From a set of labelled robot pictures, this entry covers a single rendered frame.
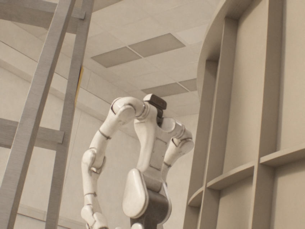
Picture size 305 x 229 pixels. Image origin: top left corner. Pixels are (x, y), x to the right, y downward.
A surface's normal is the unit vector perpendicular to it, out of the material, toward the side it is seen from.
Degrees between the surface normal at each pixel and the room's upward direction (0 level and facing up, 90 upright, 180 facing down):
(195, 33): 180
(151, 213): 125
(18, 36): 90
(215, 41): 180
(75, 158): 90
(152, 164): 96
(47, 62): 73
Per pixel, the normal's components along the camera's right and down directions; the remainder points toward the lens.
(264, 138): 0.36, -0.29
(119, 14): -0.15, 0.92
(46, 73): 0.20, -0.59
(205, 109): 0.03, -0.37
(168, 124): -0.66, -0.36
